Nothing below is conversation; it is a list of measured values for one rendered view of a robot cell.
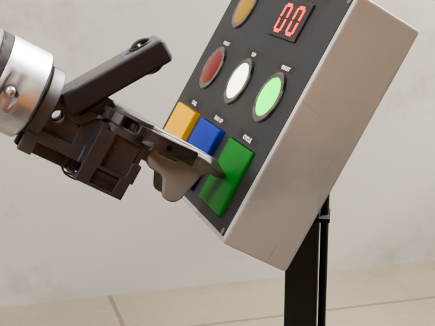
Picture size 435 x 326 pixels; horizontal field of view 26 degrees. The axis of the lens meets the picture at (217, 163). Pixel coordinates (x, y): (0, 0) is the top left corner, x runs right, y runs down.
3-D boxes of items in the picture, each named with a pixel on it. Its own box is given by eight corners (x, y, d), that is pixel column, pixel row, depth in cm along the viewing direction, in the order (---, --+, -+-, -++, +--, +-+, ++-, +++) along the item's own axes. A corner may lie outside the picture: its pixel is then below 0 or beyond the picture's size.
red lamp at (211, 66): (197, 87, 116) (197, 52, 115) (202, 81, 120) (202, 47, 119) (223, 88, 115) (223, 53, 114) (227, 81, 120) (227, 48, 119)
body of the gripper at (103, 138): (112, 184, 100) (8, 135, 95) (150, 112, 99) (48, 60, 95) (127, 204, 93) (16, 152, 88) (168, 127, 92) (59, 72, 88)
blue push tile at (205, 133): (187, 188, 105) (219, 130, 105) (171, 171, 112) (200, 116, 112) (201, 195, 106) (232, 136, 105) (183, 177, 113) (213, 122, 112)
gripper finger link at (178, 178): (202, 214, 100) (127, 178, 96) (228, 165, 99) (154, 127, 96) (210, 223, 97) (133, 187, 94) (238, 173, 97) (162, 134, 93)
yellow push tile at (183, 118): (165, 166, 114) (194, 111, 114) (151, 151, 121) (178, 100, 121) (177, 172, 115) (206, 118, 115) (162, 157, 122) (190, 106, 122)
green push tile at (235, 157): (217, 216, 96) (252, 152, 96) (196, 196, 103) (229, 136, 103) (231, 223, 97) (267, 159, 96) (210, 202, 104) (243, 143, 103)
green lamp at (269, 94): (252, 121, 97) (252, 79, 96) (256, 112, 102) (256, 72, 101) (281, 122, 97) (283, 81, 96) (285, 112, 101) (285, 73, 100)
